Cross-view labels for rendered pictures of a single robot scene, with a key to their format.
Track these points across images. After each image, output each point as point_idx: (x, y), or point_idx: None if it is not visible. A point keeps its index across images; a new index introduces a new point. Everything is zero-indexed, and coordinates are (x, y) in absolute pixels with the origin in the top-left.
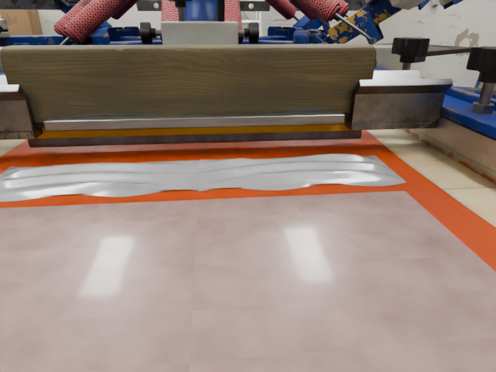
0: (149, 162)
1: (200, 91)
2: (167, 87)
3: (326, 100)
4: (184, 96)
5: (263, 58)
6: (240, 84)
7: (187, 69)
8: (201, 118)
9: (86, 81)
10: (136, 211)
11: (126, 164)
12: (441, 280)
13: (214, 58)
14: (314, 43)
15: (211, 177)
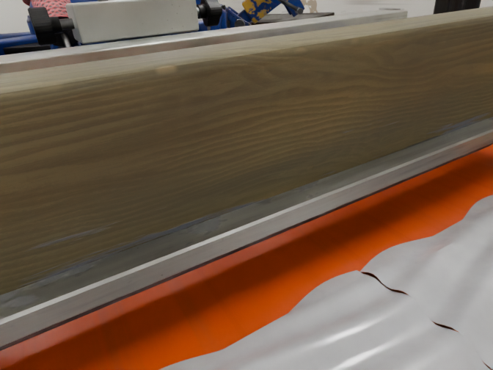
0: (289, 323)
1: (331, 133)
2: (274, 140)
3: (486, 103)
4: (303, 150)
5: (430, 46)
6: (392, 103)
7: (312, 92)
8: (347, 187)
9: (82, 175)
10: None
11: (271, 365)
12: None
13: (361, 59)
14: (229, 20)
15: (485, 332)
